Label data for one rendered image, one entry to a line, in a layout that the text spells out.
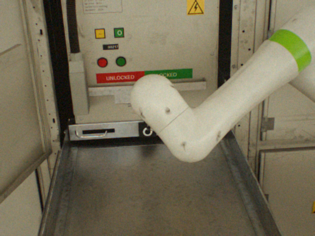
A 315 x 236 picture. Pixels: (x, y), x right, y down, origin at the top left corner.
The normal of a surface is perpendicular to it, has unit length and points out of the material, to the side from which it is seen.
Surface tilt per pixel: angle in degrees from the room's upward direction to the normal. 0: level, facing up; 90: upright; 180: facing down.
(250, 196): 0
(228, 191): 0
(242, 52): 90
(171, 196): 0
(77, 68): 61
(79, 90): 90
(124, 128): 90
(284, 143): 90
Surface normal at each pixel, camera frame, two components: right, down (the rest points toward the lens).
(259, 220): -0.04, -0.90
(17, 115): 0.96, 0.10
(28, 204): 0.07, 0.43
